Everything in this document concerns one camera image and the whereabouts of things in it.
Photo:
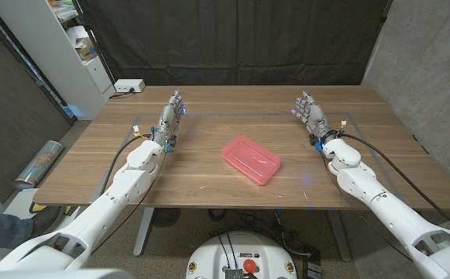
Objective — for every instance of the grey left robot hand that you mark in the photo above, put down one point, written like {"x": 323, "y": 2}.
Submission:
{"x": 168, "y": 120}

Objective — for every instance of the red emergency stop button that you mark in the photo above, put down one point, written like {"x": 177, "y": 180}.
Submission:
{"x": 249, "y": 265}

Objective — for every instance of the cardboard box with blue tape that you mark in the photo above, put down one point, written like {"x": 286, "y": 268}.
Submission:
{"x": 87, "y": 50}

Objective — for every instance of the grey table leg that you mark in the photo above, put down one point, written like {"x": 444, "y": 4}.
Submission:
{"x": 143, "y": 232}
{"x": 339, "y": 236}

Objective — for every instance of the person's leg in jeans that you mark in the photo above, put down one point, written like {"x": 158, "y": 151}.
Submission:
{"x": 0, "y": 230}

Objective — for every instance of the white shelf cabinet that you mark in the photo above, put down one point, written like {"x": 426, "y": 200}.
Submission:
{"x": 50, "y": 50}

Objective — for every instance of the black fabric curtain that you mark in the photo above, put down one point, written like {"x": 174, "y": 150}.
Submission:
{"x": 232, "y": 38}

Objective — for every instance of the white power strip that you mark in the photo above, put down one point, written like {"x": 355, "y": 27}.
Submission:
{"x": 128, "y": 85}

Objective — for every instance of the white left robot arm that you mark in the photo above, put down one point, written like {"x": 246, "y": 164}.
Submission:
{"x": 104, "y": 209}

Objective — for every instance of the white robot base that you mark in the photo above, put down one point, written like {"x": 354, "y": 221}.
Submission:
{"x": 209, "y": 255}

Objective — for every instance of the dark grey shoe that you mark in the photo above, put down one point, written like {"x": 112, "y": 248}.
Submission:
{"x": 45, "y": 219}

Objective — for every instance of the round black fan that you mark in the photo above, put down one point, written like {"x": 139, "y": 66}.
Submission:
{"x": 165, "y": 217}

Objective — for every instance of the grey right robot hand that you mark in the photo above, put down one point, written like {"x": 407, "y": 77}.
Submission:
{"x": 315, "y": 116}

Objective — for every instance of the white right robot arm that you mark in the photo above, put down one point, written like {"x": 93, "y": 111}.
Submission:
{"x": 391, "y": 217}

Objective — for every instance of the white paper stack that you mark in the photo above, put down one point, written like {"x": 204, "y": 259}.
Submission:
{"x": 76, "y": 35}

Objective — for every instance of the pink plastic pencil case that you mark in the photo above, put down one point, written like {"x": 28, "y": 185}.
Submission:
{"x": 251, "y": 159}

